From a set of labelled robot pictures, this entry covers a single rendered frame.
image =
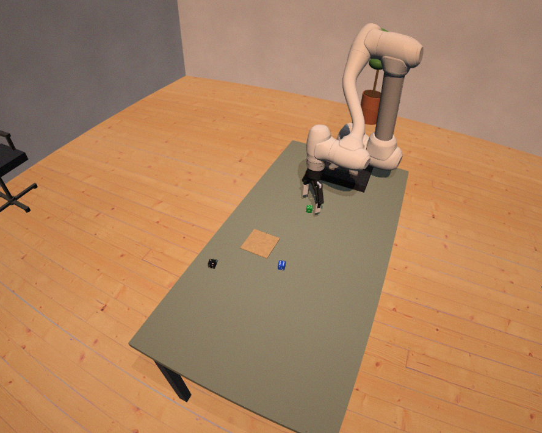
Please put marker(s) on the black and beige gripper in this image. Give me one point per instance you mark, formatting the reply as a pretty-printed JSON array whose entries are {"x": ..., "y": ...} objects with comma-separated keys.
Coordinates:
[{"x": 313, "y": 177}]

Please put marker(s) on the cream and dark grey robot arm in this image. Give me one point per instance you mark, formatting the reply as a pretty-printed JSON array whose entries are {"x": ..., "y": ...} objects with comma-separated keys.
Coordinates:
[{"x": 353, "y": 150}]

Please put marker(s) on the orange mat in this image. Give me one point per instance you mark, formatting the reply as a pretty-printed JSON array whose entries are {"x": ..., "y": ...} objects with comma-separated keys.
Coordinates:
[{"x": 260, "y": 243}]

